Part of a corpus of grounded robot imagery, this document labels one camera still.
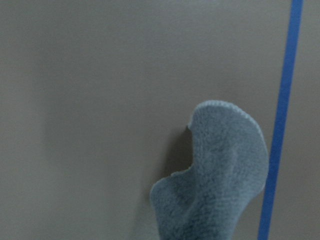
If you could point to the grey cloth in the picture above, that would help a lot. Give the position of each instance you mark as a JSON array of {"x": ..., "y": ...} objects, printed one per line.
[{"x": 230, "y": 164}]

